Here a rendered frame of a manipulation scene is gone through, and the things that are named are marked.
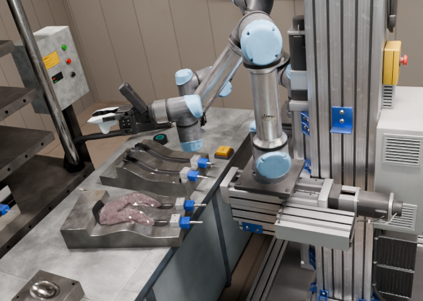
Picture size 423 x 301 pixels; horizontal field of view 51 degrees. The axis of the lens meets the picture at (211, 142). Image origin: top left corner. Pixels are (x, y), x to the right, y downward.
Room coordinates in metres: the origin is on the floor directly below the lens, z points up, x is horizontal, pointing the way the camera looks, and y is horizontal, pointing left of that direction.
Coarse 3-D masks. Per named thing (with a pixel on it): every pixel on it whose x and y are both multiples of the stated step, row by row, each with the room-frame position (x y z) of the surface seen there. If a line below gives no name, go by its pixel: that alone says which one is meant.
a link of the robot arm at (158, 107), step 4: (160, 100) 1.31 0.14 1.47; (164, 100) 1.31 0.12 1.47; (152, 104) 1.31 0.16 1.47; (156, 104) 1.29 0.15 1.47; (160, 104) 1.29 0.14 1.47; (164, 104) 1.29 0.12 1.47; (152, 108) 1.29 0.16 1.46; (156, 108) 1.28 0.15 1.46; (160, 108) 1.28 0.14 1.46; (164, 108) 1.28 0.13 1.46; (156, 112) 1.27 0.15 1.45; (160, 112) 1.27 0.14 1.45; (164, 112) 1.27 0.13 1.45; (156, 116) 1.27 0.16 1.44; (160, 116) 1.27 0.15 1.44; (164, 116) 1.27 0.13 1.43; (156, 120) 1.27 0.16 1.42; (160, 120) 1.27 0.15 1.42; (164, 120) 1.27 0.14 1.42; (168, 120) 1.28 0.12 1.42
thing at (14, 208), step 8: (0, 184) 1.83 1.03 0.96; (0, 192) 1.77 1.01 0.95; (8, 192) 1.80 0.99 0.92; (0, 200) 1.75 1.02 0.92; (8, 200) 1.78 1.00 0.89; (16, 208) 1.80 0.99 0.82; (0, 216) 1.72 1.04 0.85; (8, 216) 1.75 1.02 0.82; (16, 216) 1.78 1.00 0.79; (0, 224) 1.70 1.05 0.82
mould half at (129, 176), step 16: (160, 144) 2.01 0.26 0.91; (144, 160) 1.88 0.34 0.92; (160, 160) 1.90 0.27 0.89; (112, 176) 1.87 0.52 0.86; (128, 176) 1.81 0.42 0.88; (144, 176) 1.77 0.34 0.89; (160, 176) 1.76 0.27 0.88; (176, 176) 1.73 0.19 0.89; (160, 192) 1.72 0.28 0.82; (176, 192) 1.68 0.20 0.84; (192, 192) 1.69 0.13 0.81
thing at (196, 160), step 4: (196, 156) 1.82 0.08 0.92; (200, 156) 1.82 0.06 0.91; (192, 160) 1.80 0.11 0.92; (196, 160) 1.79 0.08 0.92; (200, 160) 1.81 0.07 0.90; (204, 160) 1.80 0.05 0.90; (208, 160) 1.81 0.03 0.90; (192, 164) 1.80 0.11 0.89; (196, 164) 1.79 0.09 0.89; (200, 164) 1.78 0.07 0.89; (204, 164) 1.77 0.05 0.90; (208, 164) 1.78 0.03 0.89; (212, 164) 1.77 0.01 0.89; (216, 164) 1.76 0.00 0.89
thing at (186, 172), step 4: (184, 168) 1.74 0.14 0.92; (188, 168) 1.73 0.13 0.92; (180, 172) 1.72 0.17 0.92; (184, 172) 1.71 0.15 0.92; (188, 172) 1.71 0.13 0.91; (192, 172) 1.72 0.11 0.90; (196, 172) 1.71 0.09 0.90; (184, 176) 1.70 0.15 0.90; (188, 176) 1.69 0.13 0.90; (192, 176) 1.68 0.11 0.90; (196, 176) 1.69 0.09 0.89; (200, 176) 1.68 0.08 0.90; (204, 176) 1.68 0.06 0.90; (192, 180) 1.69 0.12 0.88
